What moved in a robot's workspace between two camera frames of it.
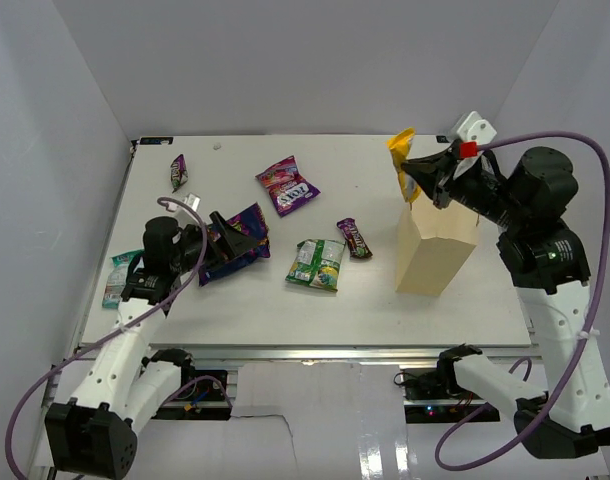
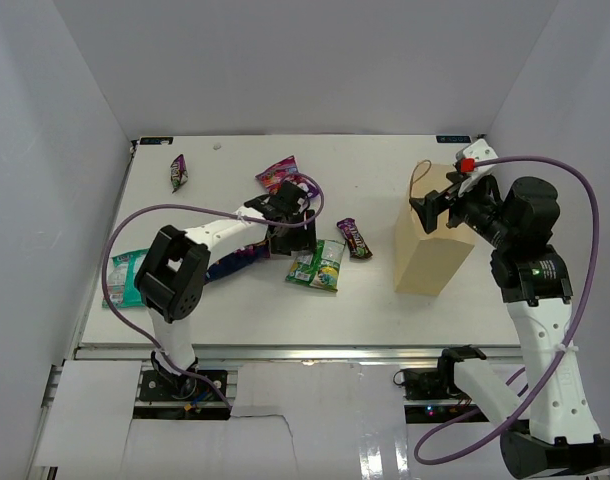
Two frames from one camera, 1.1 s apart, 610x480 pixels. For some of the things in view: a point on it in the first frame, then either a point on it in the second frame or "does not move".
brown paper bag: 433,244 does not move
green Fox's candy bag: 316,264 does not move
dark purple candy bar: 357,247 does not move
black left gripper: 234,244 → 305,241
